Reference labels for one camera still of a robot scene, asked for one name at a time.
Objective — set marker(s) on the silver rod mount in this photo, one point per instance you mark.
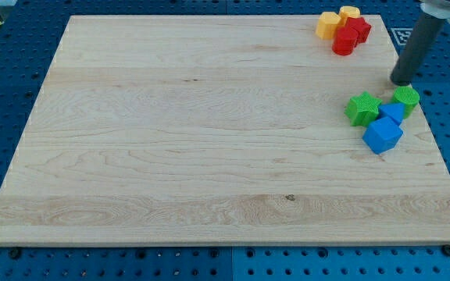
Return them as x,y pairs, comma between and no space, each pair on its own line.
437,8

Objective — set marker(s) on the black bolt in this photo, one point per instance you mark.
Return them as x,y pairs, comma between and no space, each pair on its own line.
15,253
445,249

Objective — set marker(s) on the yellow rounded block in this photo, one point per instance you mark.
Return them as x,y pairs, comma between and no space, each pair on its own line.
346,12

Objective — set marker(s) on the light wooden board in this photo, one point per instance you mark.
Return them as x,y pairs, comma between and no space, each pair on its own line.
158,131

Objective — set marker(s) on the red star block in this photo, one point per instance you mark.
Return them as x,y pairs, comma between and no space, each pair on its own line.
361,27

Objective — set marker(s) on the green star block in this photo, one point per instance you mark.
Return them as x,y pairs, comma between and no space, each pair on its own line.
363,109

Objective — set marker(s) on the white fiducial marker tag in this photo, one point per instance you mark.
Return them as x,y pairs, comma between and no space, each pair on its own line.
401,35

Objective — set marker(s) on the green cylinder block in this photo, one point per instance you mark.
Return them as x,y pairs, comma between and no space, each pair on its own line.
408,96

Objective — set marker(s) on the black bolt front right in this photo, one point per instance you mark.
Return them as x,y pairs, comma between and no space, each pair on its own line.
445,249

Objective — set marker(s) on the black bolt front left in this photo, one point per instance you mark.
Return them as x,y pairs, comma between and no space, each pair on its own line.
15,253

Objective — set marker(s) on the blue cube block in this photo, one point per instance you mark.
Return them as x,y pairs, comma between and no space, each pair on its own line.
382,135

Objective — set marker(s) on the red cylinder block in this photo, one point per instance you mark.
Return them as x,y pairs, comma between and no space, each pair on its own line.
345,40

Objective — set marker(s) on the blue triangle block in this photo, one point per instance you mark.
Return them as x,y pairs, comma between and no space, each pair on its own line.
394,111

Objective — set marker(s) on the yellow hexagon block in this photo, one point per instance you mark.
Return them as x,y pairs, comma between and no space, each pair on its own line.
327,24

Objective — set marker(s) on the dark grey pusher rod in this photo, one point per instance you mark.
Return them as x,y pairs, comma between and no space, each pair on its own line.
423,36

